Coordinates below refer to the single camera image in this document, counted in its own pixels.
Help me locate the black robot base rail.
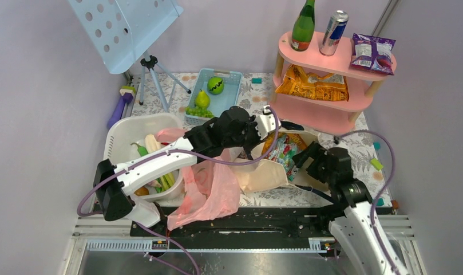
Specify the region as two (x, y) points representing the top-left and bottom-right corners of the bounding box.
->
(151, 207), (342, 254)

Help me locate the purple dumbbell toy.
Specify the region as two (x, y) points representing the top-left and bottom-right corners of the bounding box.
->
(106, 85), (136, 129)

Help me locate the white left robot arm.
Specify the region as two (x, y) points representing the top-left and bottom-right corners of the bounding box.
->
(94, 107), (270, 235)

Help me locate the orange toy food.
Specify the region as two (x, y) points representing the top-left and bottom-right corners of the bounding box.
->
(134, 186), (149, 197)

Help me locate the teal small block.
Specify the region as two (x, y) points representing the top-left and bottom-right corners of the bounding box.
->
(251, 78), (262, 84)

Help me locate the orange printed snack bag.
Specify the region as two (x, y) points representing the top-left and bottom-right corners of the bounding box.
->
(275, 65), (350, 102)

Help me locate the silver blue drink can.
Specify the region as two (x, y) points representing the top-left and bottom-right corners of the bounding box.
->
(319, 10), (349, 56)

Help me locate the green pear toy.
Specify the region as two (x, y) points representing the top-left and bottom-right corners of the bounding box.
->
(195, 90), (211, 109)

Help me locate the green grapes bunch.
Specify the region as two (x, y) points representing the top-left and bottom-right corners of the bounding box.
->
(185, 107), (215, 118)

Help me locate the green toy watermelon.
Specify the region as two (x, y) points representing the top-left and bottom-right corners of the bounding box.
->
(207, 76), (224, 95)

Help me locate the green cucumber toy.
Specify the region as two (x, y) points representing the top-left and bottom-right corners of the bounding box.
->
(132, 143), (163, 193)

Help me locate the light blue music stand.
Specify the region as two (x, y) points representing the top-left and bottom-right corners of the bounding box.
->
(67, 0), (192, 111)

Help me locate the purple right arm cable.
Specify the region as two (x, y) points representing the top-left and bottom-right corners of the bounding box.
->
(335, 129), (402, 275)

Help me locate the colourful candy packet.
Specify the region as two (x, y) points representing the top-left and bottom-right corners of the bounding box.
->
(267, 132), (306, 182)

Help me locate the green glass bottle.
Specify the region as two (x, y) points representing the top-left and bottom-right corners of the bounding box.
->
(291, 0), (315, 52)

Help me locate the green leek toy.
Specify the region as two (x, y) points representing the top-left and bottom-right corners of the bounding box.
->
(144, 134), (176, 193)

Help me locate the orange yellow packet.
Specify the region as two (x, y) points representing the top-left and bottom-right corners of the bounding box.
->
(266, 132), (307, 166)

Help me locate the light blue perforated basket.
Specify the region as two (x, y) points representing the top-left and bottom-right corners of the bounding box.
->
(184, 68), (243, 125)

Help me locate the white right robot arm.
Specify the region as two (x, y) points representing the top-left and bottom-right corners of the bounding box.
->
(293, 142), (409, 274)

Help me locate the purple snack packet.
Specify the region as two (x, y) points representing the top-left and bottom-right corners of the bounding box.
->
(350, 33), (396, 76)

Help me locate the pink two-tier wooden shelf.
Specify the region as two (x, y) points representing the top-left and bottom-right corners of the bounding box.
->
(270, 32), (388, 135)

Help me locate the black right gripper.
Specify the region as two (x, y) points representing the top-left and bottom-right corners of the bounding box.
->
(291, 141), (335, 183)

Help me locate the floral patterned table mat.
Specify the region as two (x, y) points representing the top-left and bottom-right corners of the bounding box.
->
(131, 73), (387, 208)

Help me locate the pink plastic grocery bag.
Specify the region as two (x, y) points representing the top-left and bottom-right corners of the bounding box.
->
(155, 128), (242, 231)

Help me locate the beige floral canvas tote bag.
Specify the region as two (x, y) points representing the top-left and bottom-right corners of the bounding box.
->
(230, 121), (333, 202)

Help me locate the lime green block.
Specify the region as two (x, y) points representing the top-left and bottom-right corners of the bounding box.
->
(370, 158), (384, 171)

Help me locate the teal flat block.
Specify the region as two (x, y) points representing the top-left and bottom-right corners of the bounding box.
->
(376, 198), (385, 207)

